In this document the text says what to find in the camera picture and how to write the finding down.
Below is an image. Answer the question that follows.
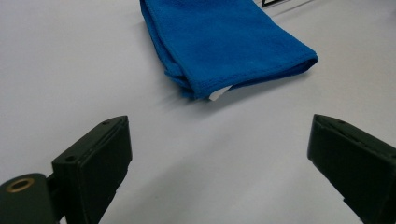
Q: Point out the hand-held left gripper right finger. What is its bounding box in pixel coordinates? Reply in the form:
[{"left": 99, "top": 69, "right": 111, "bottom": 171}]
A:
[{"left": 306, "top": 113, "right": 396, "bottom": 224}]

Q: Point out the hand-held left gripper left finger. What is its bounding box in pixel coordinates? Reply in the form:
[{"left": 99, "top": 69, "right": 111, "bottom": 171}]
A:
[{"left": 50, "top": 115, "right": 134, "bottom": 224}]

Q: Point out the black frame object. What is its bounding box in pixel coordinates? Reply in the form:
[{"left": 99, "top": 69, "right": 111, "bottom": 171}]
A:
[{"left": 261, "top": 0, "right": 292, "bottom": 8}]

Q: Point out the blue towel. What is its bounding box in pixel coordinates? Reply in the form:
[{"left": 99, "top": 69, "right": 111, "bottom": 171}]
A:
[{"left": 138, "top": 0, "right": 319, "bottom": 102}]

